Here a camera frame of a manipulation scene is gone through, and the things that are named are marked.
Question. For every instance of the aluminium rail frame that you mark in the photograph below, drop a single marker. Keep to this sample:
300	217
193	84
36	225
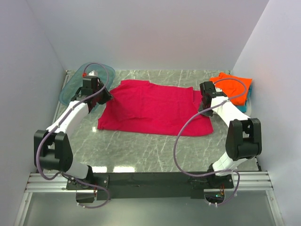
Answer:
47	203

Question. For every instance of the teal plastic bin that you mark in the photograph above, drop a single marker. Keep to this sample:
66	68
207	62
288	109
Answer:
80	85

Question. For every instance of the magenta t-shirt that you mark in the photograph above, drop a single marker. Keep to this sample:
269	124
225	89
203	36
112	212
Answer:
144	107

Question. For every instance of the white folded t-shirt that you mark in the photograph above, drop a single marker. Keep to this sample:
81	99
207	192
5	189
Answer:
248	108

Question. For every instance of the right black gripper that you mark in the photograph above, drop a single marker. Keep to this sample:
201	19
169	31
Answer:
209	113

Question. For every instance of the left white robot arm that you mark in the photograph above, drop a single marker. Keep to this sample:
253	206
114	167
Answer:
52	149

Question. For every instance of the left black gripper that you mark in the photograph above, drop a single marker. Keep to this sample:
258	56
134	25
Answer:
107	96

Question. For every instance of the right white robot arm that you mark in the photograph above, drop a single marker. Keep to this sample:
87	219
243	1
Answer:
243	139

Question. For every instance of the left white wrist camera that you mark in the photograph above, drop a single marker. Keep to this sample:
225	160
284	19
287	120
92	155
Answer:
93	73

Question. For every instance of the orange folded t-shirt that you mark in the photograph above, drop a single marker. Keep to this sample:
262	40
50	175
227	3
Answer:
233	86

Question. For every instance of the teal folded t-shirt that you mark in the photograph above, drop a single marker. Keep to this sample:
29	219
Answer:
242	108

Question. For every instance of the black base beam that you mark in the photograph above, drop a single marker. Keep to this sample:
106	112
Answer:
148	185

